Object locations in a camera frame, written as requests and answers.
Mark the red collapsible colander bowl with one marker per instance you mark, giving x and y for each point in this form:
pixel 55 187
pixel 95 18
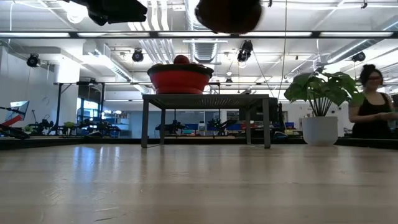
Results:
pixel 180 81

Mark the red pomegranate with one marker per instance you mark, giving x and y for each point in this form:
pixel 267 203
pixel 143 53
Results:
pixel 182 59

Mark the dark red bell pepper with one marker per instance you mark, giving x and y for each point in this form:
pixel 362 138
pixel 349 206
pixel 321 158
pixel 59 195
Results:
pixel 228 15

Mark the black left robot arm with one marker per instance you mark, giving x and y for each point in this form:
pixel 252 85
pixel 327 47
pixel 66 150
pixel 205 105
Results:
pixel 112 11

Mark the black background robot arm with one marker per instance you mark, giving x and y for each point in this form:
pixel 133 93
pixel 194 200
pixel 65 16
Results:
pixel 172 127
pixel 42 126
pixel 96 127
pixel 220 124

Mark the blue storage bin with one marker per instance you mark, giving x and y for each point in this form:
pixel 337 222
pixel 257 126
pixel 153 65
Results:
pixel 191 127

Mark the black ceiling spotlight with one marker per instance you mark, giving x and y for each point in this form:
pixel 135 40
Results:
pixel 137 56
pixel 359 57
pixel 32 60
pixel 245 49

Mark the green plant in white pot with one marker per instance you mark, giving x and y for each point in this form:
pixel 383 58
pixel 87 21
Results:
pixel 321 93

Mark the black overhead beam with lights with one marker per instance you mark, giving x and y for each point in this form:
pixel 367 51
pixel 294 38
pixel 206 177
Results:
pixel 74 35

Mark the person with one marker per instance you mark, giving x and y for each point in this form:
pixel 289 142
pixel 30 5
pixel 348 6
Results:
pixel 373 109

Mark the tilted computer monitor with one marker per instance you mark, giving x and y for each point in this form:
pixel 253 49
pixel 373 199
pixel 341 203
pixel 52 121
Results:
pixel 18 109

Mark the silver ventilation duct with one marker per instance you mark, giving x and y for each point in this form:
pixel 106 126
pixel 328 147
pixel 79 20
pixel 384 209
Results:
pixel 203 51

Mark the black background station frame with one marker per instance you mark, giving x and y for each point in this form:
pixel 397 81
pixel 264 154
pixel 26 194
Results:
pixel 58 109

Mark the black aluminium table frame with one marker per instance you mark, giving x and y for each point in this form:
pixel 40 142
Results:
pixel 18 143

